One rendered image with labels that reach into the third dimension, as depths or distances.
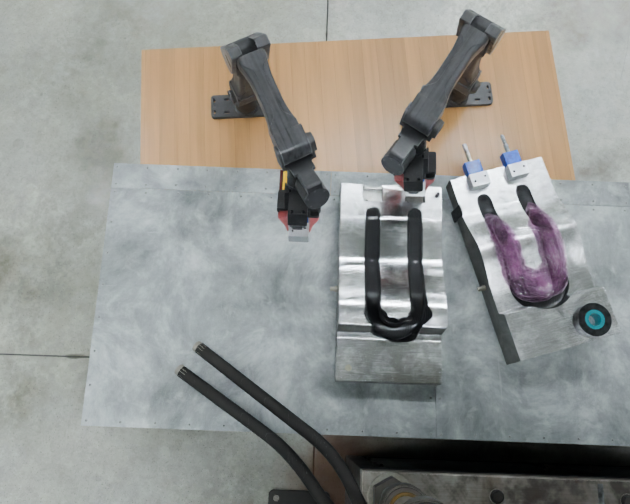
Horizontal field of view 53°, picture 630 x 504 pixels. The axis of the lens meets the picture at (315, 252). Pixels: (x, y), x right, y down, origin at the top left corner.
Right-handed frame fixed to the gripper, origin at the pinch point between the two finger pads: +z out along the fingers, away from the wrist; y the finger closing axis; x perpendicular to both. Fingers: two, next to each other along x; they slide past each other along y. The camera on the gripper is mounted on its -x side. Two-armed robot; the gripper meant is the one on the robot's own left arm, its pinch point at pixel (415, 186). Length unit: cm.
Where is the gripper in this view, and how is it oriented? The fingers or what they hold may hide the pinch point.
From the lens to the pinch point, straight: 162.2
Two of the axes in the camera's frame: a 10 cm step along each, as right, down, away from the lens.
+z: 1.5, 5.6, 8.2
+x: 1.1, -8.3, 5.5
